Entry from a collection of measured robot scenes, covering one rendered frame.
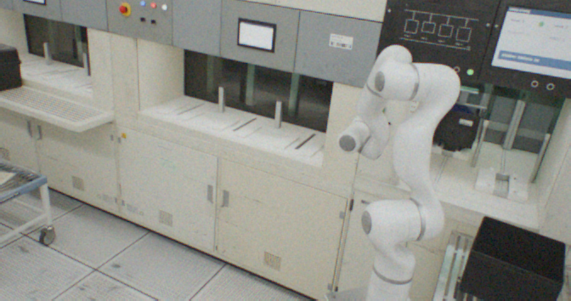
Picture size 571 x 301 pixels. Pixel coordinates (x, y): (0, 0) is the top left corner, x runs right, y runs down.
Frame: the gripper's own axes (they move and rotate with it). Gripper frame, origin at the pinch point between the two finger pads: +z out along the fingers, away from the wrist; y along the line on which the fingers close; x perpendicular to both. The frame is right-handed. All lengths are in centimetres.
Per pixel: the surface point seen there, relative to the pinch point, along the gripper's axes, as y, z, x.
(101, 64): -164, 13, -12
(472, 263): 49, -29, -31
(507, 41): 40, 12, 36
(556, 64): 57, 12, 31
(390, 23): -3.0, 12.4, 36.2
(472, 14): 26, 12, 44
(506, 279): 60, -30, -32
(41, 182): -176, -26, -76
